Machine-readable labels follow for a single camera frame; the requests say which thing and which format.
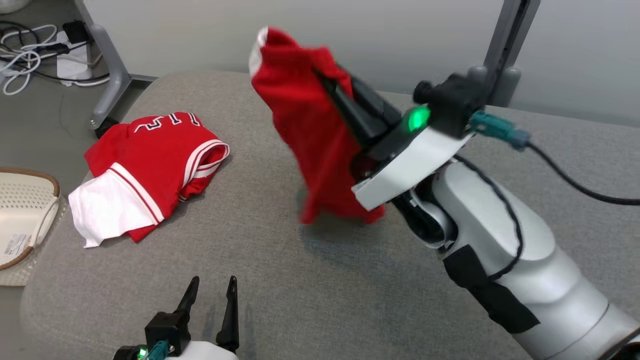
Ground grey metal post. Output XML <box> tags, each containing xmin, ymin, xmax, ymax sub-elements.
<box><xmin>467</xmin><ymin>0</ymin><xmax>541</xmax><ymax>108</ymax></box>

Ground grey table leg with caster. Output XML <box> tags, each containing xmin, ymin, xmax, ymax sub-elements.
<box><xmin>75</xmin><ymin>0</ymin><xmax>158</xmax><ymax>139</ymax></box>

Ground white floor cable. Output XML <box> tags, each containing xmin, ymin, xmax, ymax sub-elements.
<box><xmin>0</xmin><ymin>24</ymin><xmax>58</xmax><ymax>96</ymax></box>

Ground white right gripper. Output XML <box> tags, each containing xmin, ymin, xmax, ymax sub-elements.
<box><xmin>314</xmin><ymin>65</ymin><xmax>471</xmax><ymax>211</ymax></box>

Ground right arm teal-plug black cable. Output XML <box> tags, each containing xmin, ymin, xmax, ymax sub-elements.
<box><xmin>469</xmin><ymin>110</ymin><xmax>640</xmax><ymax>206</ymax></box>

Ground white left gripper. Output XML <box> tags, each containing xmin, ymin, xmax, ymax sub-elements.
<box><xmin>165</xmin><ymin>276</ymin><xmax>240</xmax><ymax>360</ymax></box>

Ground grey fabric sofa cushion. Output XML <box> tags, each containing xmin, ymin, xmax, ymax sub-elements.
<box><xmin>20</xmin><ymin>70</ymin><xmax>640</xmax><ymax>360</ymax></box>

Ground white power strip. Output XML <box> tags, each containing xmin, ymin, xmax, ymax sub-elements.
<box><xmin>56</xmin><ymin>31</ymin><xmax>96</xmax><ymax>82</ymax></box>

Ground red shorts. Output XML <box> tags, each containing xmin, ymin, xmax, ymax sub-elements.
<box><xmin>248</xmin><ymin>26</ymin><xmax>386</xmax><ymax>226</ymax></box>

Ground red and white jersey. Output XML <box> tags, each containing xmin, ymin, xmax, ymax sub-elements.
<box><xmin>68</xmin><ymin>111</ymin><xmax>231</xmax><ymax>249</ymax></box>

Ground black floor cable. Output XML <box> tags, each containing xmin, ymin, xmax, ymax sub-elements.
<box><xmin>0</xmin><ymin>20</ymin><xmax>111</xmax><ymax>86</ymax></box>

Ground white laundry basket brown rim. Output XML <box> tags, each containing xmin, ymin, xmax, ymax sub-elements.
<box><xmin>0</xmin><ymin>167</ymin><xmax>63</xmax><ymax>287</ymax></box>

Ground black power adapter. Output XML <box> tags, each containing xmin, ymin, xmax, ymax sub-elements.
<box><xmin>62</xmin><ymin>20</ymin><xmax>92</xmax><ymax>45</ymax></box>

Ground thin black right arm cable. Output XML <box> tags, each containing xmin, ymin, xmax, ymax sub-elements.
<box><xmin>452</xmin><ymin>154</ymin><xmax>524</xmax><ymax>282</ymax></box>

